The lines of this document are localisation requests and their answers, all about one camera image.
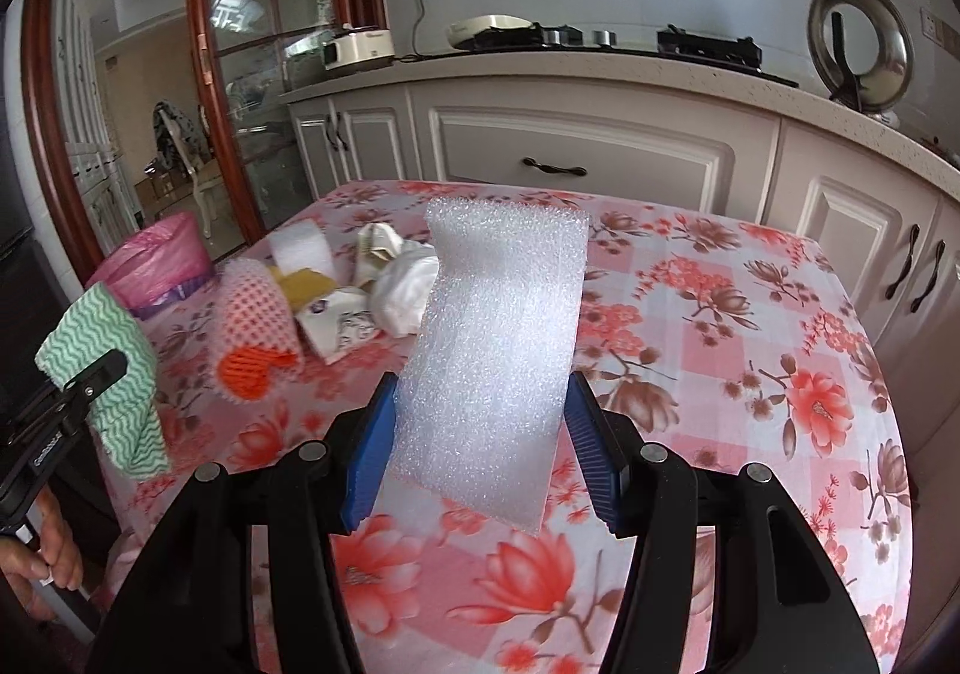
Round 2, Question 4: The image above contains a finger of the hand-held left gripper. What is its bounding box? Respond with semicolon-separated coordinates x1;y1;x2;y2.
15;351;130;431

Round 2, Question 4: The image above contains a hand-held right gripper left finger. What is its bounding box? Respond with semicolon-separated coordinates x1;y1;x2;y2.
86;370;400;674

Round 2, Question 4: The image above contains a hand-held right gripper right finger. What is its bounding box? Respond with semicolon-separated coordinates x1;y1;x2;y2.
566;370;884;674

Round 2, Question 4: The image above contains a green wavy striped cloth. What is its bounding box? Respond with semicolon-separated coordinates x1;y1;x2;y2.
36;284;172;482

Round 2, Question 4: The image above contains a purple trash bin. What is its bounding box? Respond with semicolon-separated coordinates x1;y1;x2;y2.
129;273;215;321

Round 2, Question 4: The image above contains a pink lined trash bin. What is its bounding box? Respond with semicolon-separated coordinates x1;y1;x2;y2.
84;212;215;311

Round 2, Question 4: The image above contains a white foam sheet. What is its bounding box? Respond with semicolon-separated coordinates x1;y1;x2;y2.
386;198;590;537

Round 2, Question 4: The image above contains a red and white foam net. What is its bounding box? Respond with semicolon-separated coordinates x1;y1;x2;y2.
208;260;303;379

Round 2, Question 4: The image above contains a person's left hand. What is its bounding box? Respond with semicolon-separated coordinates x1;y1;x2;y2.
0;486;85;626

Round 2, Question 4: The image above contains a white printed carton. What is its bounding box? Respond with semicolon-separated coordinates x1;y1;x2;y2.
295;290;377;365

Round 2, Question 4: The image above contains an orange foam net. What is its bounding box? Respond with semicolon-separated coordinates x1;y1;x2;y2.
220;344;298;404

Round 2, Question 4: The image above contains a pink floral tablecloth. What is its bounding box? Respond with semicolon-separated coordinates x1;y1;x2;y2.
97;177;925;674

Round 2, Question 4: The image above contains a yellow cardboard piece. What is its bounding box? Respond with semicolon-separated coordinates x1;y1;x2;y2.
279;267;340;309

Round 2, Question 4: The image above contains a beige crumpled wrapper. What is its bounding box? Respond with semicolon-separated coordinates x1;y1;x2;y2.
351;222;412;287

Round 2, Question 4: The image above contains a white foam roll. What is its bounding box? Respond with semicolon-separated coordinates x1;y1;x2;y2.
268;219;335;275

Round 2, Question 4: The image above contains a white dining chair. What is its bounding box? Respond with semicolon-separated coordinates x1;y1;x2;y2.
154;100;227;227

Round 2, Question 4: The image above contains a dark patterned garment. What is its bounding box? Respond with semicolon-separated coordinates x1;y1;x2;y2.
153;102;186;170

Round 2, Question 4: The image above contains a white hallway cabinet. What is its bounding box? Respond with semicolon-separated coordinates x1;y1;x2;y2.
52;0;137;236

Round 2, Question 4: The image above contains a glass sliding door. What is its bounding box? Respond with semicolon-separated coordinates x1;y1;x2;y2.
184;0;392;249

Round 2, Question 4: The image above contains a white kitchen base cabinet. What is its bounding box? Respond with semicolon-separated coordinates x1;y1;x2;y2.
279;48;960;383

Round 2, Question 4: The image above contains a white rice cooker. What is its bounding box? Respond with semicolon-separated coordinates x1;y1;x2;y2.
321;25;397;76

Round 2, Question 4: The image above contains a black gas stove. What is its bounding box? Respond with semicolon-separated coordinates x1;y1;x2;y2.
450;23;800;85

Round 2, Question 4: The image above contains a beige pan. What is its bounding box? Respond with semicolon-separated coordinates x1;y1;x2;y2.
445;13;538;50

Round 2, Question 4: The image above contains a round steel pot lid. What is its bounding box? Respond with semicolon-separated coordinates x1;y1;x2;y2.
808;0;917;130

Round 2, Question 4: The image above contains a red wooden door frame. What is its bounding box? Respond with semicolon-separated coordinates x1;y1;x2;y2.
21;0;107;278

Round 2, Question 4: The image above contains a dark drawer handle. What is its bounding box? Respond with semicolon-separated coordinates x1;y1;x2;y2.
522;156;589;178

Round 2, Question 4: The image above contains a black power cable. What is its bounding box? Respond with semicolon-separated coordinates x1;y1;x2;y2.
394;0;430;62

